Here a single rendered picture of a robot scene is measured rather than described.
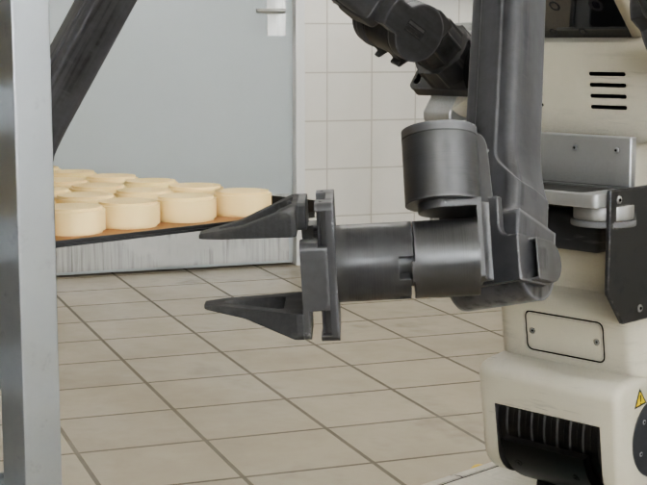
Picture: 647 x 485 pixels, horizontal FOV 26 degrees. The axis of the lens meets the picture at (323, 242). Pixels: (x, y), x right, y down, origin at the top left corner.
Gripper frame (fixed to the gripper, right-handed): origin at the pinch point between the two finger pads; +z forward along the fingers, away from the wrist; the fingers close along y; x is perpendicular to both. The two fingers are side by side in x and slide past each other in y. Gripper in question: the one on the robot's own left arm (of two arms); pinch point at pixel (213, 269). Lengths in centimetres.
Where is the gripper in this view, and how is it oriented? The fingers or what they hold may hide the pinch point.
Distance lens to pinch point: 103.8
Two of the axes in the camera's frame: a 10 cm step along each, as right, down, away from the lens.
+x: 0.2, -2.1, 9.8
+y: 0.6, 9.8, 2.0
